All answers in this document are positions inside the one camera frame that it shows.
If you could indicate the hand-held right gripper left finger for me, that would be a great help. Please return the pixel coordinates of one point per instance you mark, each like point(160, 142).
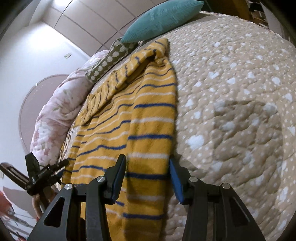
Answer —
point(119, 178)

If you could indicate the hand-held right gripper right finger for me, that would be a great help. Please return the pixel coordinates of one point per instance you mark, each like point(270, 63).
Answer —
point(177, 183)

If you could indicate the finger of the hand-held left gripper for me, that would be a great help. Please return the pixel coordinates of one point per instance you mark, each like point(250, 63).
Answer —
point(60, 165)

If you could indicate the yellow striped knit garment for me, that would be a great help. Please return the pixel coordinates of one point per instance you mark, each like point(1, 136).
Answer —
point(150, 115)

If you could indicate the geometric patterned bed sheet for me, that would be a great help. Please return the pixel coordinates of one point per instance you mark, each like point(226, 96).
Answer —
point(67, 143)

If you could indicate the pink floral duvet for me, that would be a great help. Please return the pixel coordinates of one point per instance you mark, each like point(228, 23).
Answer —
point(60, 111)

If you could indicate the round pink headboard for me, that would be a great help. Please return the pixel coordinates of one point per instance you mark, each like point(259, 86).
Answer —
point(30, 104)

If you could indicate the beige heart print quilt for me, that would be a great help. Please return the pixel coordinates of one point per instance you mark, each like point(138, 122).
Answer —
point(231, 115)

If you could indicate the olive dotted bolster pillow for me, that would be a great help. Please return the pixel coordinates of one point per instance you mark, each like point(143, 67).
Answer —
point(106, 62)

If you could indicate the beige panelled wardrobe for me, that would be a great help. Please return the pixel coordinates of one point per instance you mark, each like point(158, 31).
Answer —
point(92, 23)

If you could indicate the teal pillow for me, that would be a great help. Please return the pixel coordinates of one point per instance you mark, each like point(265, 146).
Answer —
point(159, 20)

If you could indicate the dark wooden door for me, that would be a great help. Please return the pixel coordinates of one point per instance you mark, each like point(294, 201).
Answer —
point(226, 8)

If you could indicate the cluttered shelf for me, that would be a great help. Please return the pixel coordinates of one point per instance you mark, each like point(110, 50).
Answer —
point(256, 14)

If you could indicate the wall switch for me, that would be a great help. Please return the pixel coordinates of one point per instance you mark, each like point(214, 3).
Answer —
point(67, 55)

